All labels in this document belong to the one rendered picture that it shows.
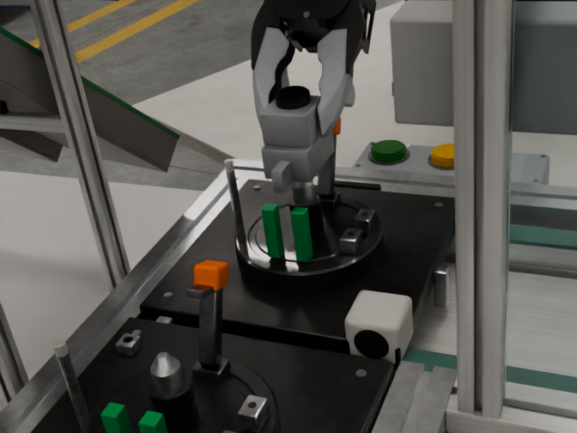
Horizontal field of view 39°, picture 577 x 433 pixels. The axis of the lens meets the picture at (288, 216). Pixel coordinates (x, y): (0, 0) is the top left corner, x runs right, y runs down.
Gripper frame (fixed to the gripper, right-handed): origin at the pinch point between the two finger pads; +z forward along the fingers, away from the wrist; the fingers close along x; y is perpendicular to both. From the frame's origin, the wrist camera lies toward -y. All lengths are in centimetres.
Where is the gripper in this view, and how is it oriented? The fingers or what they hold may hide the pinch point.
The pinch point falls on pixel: (293, 117)
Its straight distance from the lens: 71.6
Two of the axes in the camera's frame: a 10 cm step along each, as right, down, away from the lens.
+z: -1.6, 9.8, -1.4
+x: -9.2, -1.0, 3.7
